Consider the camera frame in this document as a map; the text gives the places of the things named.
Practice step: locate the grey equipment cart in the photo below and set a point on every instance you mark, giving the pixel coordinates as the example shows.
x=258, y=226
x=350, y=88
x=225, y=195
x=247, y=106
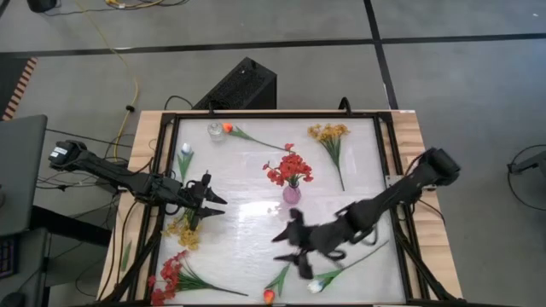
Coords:
x=21, y=170

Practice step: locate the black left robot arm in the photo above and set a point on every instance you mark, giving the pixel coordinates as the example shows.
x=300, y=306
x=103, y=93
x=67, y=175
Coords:
x=106, y=170

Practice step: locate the loose green leaf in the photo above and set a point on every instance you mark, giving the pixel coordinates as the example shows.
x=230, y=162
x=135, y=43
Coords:
x=126, y=258

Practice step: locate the clear glass vase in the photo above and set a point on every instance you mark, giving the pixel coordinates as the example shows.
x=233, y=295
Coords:
x=215, y=131

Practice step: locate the black round floor object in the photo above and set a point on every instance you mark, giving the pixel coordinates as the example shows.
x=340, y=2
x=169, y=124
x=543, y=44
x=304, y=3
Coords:
x=42, y=5

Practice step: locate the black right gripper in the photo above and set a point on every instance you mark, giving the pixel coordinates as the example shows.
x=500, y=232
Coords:
x=320, y=243

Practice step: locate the black mat with striped edge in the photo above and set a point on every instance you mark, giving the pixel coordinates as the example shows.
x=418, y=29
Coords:
x=13, y=77

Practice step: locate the pink glass vase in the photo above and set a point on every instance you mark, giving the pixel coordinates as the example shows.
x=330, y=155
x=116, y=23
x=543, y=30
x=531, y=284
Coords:
x=292, y=195

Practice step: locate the black metal table frame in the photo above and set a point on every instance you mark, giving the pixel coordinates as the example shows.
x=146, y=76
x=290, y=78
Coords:
x=277, y=114

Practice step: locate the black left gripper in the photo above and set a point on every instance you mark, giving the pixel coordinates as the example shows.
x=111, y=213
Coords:
x=198, y=194

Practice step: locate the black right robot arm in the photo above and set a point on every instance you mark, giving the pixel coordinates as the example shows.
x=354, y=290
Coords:
x=396, y=196

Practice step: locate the red artificial flower bunch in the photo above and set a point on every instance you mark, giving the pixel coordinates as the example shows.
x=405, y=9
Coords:
x=290, y=168
x=170, y=270

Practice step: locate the black computer tower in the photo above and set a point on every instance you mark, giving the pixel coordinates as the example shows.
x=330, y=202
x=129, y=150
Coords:
x=239, y=85

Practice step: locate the white artificial tulip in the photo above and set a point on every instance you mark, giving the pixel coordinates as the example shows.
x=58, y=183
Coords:
x=186, y=148
x=315, y=286

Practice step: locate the yellow artificial flower bunch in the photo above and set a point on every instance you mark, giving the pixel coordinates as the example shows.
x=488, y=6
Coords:
x=187, y=239
x=330, y=133

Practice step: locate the orange artificial tulip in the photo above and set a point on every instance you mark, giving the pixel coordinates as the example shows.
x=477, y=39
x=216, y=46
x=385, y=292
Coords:
x=227, y=127
x=268, y=296

